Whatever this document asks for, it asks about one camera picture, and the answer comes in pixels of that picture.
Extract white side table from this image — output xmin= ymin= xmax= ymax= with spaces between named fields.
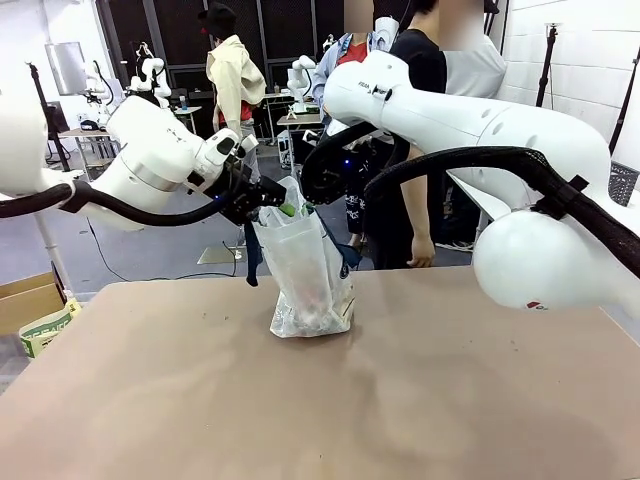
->
xmin=444 ymin=168 xmax=512 ymax=222

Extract black sleeved right arm cable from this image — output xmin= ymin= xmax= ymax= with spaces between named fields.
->
xmin=301 ymin=121 xmax=640 ymax=282

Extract black slanted pole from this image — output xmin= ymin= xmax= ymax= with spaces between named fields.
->
xmin=606 ymin=53 xmax=640 ymax=157

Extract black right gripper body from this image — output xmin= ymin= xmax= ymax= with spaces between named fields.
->
xmin=311 ymin=163 xmax=352 ymax=205

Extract grey plastic basket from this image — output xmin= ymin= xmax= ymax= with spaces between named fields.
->
xmin=606 ymin=161 xmax=640 ymax=207

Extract black sleeved arm cable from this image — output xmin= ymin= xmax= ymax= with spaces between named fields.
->
xmin=0 ymin=181 xmax=232 ymax=230
xmin=301 ymin=121 xmax=640 ymax=282

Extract small wooden top table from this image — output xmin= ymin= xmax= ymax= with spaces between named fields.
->
xmin=275 ymin=113 xmax=325 ymax=147

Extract person in black t-shirt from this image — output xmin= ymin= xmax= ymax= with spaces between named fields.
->
xmin=368 ymin=0 xmax=447 ymax=272

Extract person's right forearm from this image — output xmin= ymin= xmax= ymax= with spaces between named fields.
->
xmin=399 ymin=169 xmax=434 ymax=242

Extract black sleeved left arm cable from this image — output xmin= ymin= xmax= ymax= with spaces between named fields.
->
xmin=0 ymin=181 xmax=232 ymax=230

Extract brown cardboard box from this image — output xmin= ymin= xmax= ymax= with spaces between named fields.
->
xmin=0 ymin=271 xmax=70 ymax=337

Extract grey mannequin floor plate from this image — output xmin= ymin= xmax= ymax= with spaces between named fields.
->
xmin=196 ymin=244 xmax=250 ymax=267

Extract grey wall panel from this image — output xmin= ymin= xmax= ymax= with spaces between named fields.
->
xmin=44 ymin=41 xmax=90 ymax=97

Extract clear shopping bag navy handles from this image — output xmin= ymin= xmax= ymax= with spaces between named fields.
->
xmin=243 ymin=174 xmax=365 ymax=341

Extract person's right hand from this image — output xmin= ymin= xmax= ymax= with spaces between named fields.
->
xmin=406 ymin=236 xmax=437 ymax=270

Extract mannequin with cream hoodie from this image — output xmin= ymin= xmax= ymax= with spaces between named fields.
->
xmin=196 ymin=1 xmax=269 ymax=187

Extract green white paper bag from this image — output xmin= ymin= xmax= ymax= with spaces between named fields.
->
xmin=18 ymin=297 xmax=83 ymax=360

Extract black tripod stand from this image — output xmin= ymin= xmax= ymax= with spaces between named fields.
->
xmin=533 ymin=21 xmax=560 ymax=110
xmin=24 ymin=61 xmax=72 ymax=174

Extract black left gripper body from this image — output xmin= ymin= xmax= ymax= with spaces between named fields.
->
xmin=213 ymin=163 xmax=267 ymax=225

